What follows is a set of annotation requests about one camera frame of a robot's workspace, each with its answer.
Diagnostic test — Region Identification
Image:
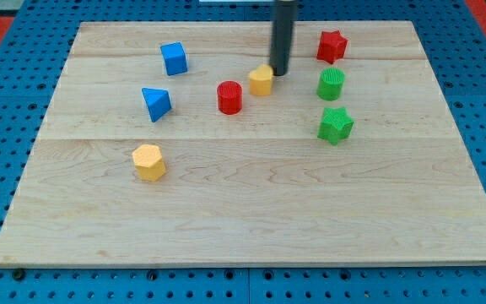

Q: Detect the red cylinder block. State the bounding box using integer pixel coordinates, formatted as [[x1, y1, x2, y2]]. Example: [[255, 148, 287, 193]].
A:
[[217, 80, 242, 115]]

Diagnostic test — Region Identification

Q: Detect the light wooden board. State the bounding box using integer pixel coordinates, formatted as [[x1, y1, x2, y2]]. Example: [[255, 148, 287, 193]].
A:
[[0, 21, 486, 269]]

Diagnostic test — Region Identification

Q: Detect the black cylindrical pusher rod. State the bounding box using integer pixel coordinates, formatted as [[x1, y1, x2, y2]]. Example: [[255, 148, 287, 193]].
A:
[[269, 0, 298, 76]]

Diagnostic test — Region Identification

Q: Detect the green star block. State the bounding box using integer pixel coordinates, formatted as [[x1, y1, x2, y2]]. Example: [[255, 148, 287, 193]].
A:
[[317, 106, 354, 145]]

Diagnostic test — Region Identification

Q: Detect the yellow heart block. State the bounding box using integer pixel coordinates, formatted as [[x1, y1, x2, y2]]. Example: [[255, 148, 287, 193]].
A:
[[248, 64, 273, 96]]

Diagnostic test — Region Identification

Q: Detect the yellow hexagon block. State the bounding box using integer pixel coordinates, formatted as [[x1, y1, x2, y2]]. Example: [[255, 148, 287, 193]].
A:
[[132, 144, 166, 182]]

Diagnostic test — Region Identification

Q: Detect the red star block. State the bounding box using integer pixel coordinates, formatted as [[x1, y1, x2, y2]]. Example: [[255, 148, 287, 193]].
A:
[[316, 30, 348, 64]]

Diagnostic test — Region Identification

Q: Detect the blue triangle block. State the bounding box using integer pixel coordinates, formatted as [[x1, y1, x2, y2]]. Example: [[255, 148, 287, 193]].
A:
[[142, 88, 172, 122]]

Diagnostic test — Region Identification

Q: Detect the green cylinder block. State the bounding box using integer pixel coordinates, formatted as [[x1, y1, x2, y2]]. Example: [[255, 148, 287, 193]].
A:
[[316, 68, 345, 101]]

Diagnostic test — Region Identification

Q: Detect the blue cube block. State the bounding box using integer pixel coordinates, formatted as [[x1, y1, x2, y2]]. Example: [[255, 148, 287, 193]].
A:
[[160, 41, 188, 76]]

